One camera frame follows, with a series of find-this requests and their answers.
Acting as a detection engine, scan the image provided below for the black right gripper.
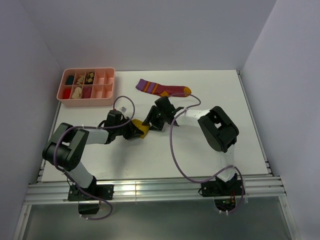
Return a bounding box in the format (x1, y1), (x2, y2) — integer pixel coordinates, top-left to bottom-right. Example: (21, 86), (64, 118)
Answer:
(142, 105), (167, 132)

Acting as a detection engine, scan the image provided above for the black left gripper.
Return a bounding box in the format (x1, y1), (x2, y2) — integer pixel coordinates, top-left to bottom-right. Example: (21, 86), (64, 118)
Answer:
(114, 117), (144, 140)

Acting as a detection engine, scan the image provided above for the yellow patterned sock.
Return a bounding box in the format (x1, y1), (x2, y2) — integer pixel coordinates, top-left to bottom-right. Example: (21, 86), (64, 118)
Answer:
(132, 119), (150, 139)

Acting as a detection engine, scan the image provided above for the brown yellow argyle sock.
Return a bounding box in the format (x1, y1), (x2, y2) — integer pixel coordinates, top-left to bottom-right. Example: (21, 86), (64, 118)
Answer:
(84, 72), (95, 85)

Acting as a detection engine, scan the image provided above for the maroon sock purple toe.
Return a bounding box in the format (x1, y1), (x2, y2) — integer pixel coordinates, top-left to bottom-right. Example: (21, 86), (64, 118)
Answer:
(82, 87), (92, 99)

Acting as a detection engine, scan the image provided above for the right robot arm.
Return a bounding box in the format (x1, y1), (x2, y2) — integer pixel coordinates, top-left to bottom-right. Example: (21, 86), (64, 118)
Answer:
(142, 96), (241, 195)

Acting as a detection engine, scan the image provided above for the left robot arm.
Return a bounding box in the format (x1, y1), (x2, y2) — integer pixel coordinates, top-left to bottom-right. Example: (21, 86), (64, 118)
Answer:
(42, 109), (144, 200)

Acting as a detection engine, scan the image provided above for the maroon purple striped sock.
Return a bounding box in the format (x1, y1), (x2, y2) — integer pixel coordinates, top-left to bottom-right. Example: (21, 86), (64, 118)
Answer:
(135, 78), (192, 98)

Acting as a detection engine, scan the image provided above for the pink compartment organizer box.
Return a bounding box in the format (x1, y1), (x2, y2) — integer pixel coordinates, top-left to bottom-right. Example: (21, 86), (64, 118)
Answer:
(56, 67), (116, 107)

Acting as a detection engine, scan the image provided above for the cream white rolled sock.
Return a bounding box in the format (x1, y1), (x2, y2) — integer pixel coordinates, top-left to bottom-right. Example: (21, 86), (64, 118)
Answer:
(71, 87), (82, 99)

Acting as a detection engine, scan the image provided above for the cream orange argyle rolled sock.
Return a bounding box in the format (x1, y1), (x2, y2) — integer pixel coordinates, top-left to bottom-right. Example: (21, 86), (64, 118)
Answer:
(75, 74), (85, 85)

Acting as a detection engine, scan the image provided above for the red rolled sock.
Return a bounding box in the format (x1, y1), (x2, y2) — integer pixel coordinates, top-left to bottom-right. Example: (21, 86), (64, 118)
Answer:
(62, 88), (72, 100)

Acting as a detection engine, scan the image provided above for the dark teal rolled sock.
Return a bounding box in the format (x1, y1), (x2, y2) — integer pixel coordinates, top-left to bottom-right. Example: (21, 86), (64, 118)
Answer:
(65, 75), (75, 86)

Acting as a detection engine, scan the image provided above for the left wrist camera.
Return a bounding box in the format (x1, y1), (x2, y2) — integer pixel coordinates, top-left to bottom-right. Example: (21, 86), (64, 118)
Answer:
(113, 106), (127, 116)

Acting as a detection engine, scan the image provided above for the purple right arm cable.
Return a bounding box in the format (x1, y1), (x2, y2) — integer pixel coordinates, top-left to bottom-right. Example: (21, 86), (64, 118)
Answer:
(169, 92), (247, 216)

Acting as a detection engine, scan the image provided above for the aluminium front rail frame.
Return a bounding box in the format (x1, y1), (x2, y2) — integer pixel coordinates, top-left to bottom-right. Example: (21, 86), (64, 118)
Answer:
(23, 176), (287, 205)

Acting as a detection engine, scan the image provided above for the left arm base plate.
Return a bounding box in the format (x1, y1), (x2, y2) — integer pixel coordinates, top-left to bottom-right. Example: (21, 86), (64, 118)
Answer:
(67, 184), (114, 202)

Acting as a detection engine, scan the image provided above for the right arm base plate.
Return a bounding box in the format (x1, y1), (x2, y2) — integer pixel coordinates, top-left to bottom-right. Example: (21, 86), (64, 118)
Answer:
(198, 179), (243, 197)

